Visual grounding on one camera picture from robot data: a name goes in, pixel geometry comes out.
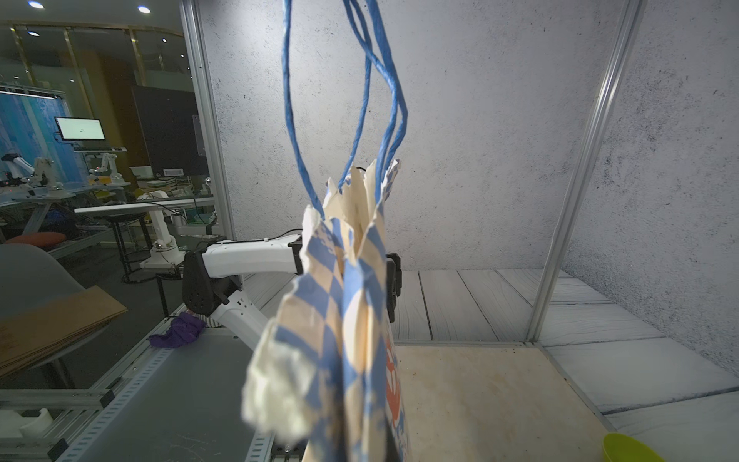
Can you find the blue checkered paper bag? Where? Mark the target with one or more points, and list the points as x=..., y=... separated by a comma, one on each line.
x=324, y=370

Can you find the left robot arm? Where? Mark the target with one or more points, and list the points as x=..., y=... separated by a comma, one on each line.
x=214, y=285

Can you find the purple cloth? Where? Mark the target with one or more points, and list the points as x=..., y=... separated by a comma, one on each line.
x=183, y=331

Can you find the green plastic bowl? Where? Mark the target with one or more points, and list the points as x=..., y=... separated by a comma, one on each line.
x=617, y=447

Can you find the left frame post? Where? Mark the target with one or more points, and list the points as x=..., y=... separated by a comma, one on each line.
x=593, y=137

